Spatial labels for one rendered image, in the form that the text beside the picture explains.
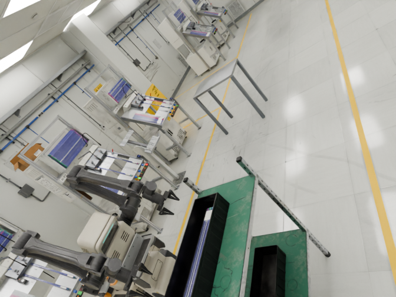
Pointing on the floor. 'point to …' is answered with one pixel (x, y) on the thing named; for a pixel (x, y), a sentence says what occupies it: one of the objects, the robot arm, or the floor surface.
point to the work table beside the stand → (207, 84)
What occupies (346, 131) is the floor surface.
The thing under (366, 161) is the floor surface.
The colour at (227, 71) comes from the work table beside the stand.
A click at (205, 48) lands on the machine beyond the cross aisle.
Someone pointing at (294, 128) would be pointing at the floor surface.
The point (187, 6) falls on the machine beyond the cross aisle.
